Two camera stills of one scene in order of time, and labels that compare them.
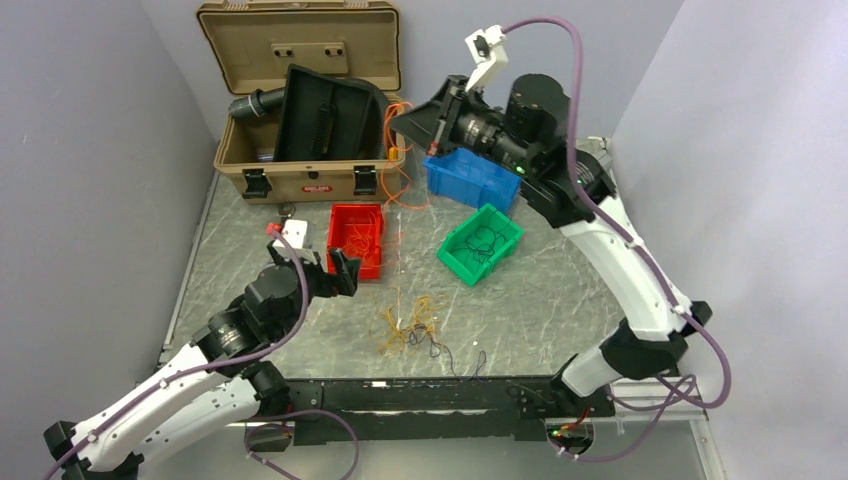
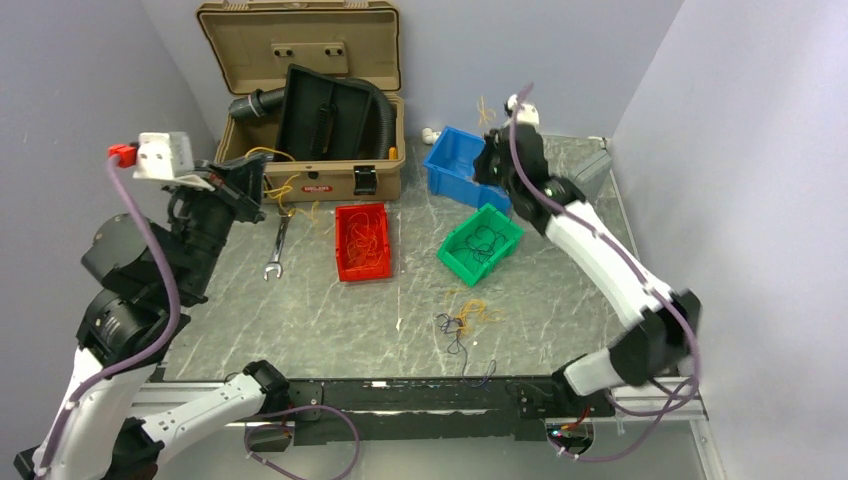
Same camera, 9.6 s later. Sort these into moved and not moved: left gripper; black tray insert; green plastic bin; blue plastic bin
Moved: left gripper
Not moved: black tray insert; green plastic bin; blue plastic bin
